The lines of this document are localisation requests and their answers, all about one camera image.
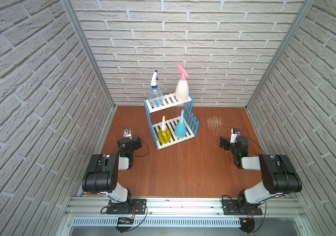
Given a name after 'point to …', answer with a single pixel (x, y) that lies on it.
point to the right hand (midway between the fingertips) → (224, 136)
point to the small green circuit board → (125, 221)
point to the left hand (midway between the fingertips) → (128, 135)
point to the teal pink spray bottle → (181, 129)
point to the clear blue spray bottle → (155, 96)
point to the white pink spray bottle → (182, 90)
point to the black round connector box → (247, 224)
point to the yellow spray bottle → (164, 136)
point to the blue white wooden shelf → (173, 122)
